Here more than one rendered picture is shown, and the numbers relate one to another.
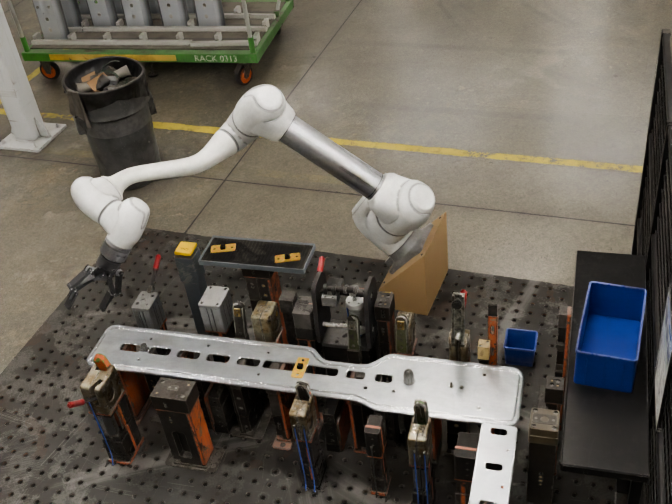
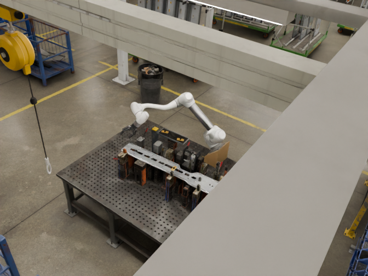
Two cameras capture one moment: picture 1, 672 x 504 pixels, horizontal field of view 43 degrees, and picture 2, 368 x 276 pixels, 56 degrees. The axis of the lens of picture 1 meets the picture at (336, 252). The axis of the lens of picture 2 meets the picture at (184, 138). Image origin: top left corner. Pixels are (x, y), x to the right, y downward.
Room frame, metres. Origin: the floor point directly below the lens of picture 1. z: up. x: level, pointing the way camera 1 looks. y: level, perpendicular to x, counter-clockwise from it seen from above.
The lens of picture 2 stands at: (-1.05, -0.35, 3.70)
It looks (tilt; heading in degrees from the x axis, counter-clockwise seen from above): 37 degrees down; 8
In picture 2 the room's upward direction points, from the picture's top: 5 degrees clockwise
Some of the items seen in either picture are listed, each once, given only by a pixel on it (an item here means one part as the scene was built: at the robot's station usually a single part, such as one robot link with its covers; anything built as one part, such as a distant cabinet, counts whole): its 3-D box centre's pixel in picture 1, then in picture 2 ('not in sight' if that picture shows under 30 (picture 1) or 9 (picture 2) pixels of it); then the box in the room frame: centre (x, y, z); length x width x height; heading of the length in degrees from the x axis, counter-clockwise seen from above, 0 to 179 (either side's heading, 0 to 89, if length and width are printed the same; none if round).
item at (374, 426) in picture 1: (378, 457); (185, 196); (1.62, -0.04, 0.84); 0.11 x 0.08 x 0.29; 160
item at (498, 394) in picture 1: (293, 369); (172, 168); (1.87, 0.18, 1.00); 1.38 x 0.22 x 0.02; 70
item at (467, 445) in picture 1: (468, 475); not in sight; (1.51, -0.29, 0.84); 0.11 x 0.10 x 0.28; 160
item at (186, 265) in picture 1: (199, 299); (154, 143); (2.35, 0.51, 0.92); 0.08 x 0.08 x 0.44; 70
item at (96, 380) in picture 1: (113, 415); (123, 165); (1.89, 0.77, 0.88); 0.15 x 0.11 x 0.36; 160
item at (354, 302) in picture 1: (349, 337); (189, 165); (2.03, -0.01, 0.94); 0.18 x 0.13 x 0.49; 70
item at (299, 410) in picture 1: (308, 442); (169, 187); (1.69, 0.16, 0.87); 0.12 x 0.09 x 0.35; 160
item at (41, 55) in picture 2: not in sight; (37, 50); (5.28, 3.85, 0.47); 1.20 x 0.80 x 0.95; 68
